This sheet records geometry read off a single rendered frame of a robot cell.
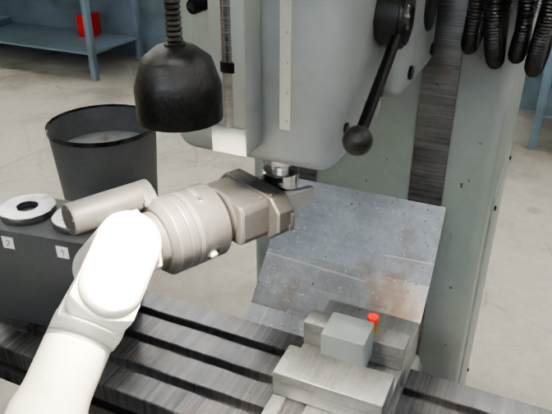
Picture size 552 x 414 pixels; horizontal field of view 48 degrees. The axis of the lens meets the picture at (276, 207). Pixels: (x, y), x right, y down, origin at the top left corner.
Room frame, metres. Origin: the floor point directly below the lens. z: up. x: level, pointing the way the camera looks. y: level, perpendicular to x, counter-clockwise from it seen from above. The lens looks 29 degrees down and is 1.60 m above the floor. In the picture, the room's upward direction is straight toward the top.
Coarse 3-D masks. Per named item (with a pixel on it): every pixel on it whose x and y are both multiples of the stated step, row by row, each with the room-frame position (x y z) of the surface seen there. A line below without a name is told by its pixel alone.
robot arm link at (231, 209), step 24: (240, 168) 0.71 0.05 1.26; (192, 192) 0.61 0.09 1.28; (216, 192) 0.64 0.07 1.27; (240, 192) 0.65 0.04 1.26; (264, 192) 0.65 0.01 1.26; (216, 216) 0.59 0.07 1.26; (240, 216) 0.61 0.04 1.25; (264, 216) 0.63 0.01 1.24; (288, 216) 0.63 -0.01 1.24; (216, 240) 0.58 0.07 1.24; (240, 240) 0.61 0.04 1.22
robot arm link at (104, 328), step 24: (120, 216) 0.53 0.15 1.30; (144, 216) 0.55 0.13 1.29; (96, 240) 0.51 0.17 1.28; (120, 240) 0.51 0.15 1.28; (144, 240) 0.52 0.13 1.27; (96, 264) 0.49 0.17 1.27; (120, 264) 0.50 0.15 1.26; (144, 264) 0.51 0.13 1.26; (72, 288) 0.47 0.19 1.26; (96, 288) 0.47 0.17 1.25; (120, 288) 0.48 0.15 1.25; (144, 288) 0.49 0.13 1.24; (72, 312) 0.46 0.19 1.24; (96, 312) 0.46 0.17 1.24; (120, 312) 0.46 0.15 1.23; (72, 336) 0.45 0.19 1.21; (96, 336) 0.45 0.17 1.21; (120, 336) 0.46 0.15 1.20
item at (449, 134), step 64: (448, 0) 0.99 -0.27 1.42; (448, 64) 0.98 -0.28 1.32; (512, 64) 0.95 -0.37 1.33; (384, 128) 1.02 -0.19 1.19; (448, 128) 0.97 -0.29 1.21; (512, 128) 1.24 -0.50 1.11; (384, 192) 1.02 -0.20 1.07; (448, 192) 0.97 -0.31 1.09; (256, 256) 1.14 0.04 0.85; (448, 256) 0.96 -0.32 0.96; (448, 320) 0.96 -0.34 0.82
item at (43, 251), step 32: (0, 224) 0.86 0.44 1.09; (32, 224) 0.86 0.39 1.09; (64, 224) 0.84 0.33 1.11; (0, 256) 0.85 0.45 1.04; (32, 256) 0.83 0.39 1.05; (64, 256) 0.81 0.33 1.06; (0, 288) 0.85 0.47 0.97; (32, 288) 0.84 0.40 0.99; (64, 288) 0.82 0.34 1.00; (32, 320) 0.84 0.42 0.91
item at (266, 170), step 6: (264, 168) 0.70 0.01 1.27; (270, 168) 0.70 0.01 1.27; (294, 168) 0.70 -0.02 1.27; (264, 174) 0.69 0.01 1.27; (270, 174) 0.68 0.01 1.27; (276, 174) 0.68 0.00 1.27; (282, 174) 0.68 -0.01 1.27; (288, 174) 0.68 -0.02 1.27; (294, 174) 0.69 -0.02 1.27; (270, 180) 0.68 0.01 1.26; (276, 180) 0.68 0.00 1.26; (282, 180) 0.68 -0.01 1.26; (288, 180) 0.68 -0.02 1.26; (294, 180) 0.68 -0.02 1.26
